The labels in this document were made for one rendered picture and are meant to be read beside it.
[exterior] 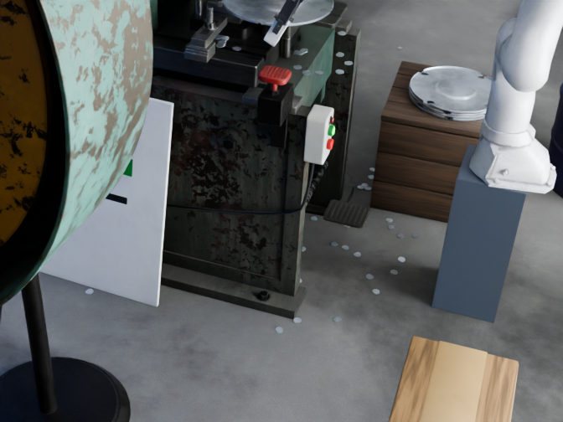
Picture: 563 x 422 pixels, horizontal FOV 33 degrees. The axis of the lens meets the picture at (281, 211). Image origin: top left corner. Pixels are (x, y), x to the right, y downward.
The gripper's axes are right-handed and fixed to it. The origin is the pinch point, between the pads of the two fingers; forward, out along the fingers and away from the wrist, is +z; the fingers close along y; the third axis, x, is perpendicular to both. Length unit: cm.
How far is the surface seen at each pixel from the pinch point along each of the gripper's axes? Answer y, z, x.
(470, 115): 68, 26, -58
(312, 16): 28.3, 7.2, -4.0
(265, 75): -2.2, 10.2, -3.3
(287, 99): 2.1, 14.9, -10.5
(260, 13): 24.2, 12.6, 7.3
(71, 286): -9, 102, 12
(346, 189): 64, 72, -42
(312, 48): 37.3, 20.3, -8.3
